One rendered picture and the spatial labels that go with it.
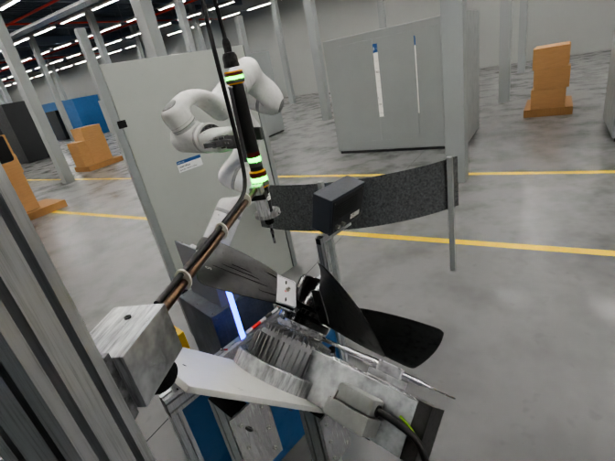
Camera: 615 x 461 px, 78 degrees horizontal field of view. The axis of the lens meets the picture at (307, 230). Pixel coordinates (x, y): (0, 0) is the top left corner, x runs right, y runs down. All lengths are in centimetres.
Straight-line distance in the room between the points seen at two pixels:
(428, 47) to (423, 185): 418
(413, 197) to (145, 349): 267
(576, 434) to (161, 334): 213
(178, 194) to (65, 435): 260
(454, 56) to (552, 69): 396
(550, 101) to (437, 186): 603
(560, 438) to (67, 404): 217
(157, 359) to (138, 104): 242
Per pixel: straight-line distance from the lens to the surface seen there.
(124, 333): 47
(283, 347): 99
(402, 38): 703
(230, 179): 171
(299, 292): 105
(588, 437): 238
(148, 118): 282
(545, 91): 888
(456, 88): 512
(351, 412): 86
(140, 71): 284
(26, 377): 36
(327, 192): 174
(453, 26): 509
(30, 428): 40
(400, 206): 298
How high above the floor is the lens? 180
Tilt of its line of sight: 24 degrees down
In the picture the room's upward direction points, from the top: 11 degrees counter-clockwise
